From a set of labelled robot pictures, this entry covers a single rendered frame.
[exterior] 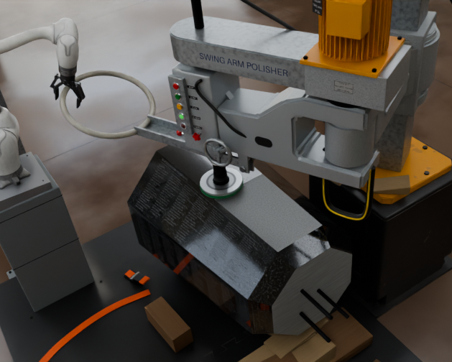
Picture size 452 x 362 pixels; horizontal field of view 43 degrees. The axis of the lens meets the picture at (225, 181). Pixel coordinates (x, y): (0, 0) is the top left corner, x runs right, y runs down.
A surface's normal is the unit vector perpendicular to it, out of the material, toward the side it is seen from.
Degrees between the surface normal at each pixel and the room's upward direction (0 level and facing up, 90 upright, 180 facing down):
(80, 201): 0
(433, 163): 0
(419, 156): 0
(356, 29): 90
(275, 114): 90
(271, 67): 90
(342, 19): 90
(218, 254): 45
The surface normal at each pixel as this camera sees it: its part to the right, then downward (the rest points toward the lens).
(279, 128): -0.52, 0.59
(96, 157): -0.11, -0.77
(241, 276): -0.63, -0.23
